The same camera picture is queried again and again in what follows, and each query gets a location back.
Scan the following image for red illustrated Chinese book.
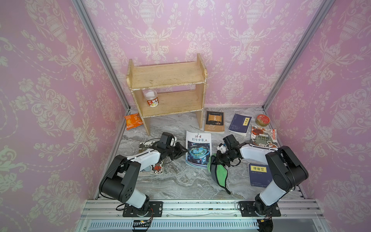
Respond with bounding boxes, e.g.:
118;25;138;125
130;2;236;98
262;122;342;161
250;125;278;148

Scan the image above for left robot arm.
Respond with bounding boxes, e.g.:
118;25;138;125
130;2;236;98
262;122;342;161
99;132;188;216

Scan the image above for black and tan book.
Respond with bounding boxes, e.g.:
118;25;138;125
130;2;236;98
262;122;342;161
204;111;225;133

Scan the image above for dark blue book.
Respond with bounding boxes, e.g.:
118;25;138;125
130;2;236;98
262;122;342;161
248;163;272;188

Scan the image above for wooden two-tier shelf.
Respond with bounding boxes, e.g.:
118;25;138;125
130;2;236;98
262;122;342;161
126;54;208;135

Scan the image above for white plastic jar red label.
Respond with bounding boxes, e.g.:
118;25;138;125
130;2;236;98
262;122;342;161
143;89;159;107

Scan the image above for red round tin can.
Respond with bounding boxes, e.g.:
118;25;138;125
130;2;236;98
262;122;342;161
256;114;271;127

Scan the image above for orange snack packet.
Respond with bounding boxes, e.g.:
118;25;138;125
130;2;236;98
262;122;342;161
125;113;143;131

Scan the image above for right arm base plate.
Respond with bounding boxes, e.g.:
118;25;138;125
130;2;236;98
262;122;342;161
237;201;281;218

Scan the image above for white book blue swirl cover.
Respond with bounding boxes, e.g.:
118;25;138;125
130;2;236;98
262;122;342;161
185;131;212;169

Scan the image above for grey-green illustrated Chinese book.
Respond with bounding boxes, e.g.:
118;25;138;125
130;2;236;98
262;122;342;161
138;141;164;177

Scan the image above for green cloth with black trim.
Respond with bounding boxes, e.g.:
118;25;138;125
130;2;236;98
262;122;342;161
207;154;231;194

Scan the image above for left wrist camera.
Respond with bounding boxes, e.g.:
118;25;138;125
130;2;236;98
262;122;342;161
170;136;177;147

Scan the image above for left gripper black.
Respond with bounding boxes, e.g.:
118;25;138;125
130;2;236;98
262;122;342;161
166;142;189;160

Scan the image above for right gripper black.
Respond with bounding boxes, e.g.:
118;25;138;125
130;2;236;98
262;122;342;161
211;150;234;167

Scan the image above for dark purple book yellow label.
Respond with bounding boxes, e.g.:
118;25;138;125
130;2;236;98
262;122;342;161
229;114;252;136

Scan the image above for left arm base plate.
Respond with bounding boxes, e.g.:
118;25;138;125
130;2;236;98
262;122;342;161
122;201;163;218

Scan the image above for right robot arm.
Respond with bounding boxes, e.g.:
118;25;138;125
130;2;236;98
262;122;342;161
207;135;309;216

